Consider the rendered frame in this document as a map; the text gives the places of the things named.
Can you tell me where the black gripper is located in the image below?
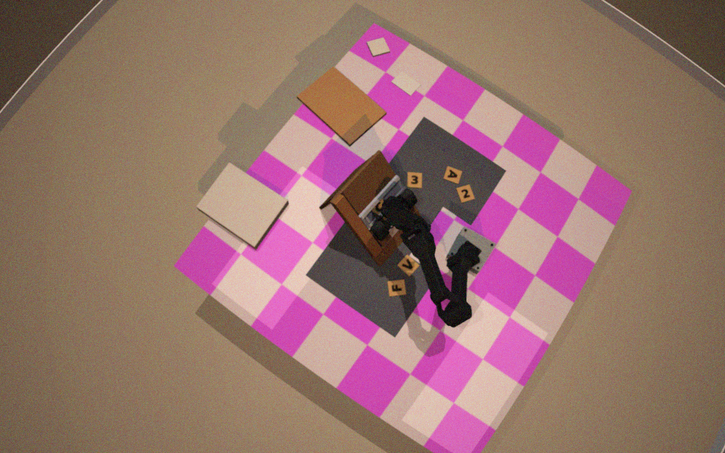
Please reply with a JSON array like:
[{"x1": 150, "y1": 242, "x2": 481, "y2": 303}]
[{"x1": 371, "y1": 189, "x2": 418, "y2": 241}]

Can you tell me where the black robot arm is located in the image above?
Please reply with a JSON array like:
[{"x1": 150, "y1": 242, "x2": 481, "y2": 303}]
[{"x1": 380, "y1": 196, "x2": 481, "y2": 328}]

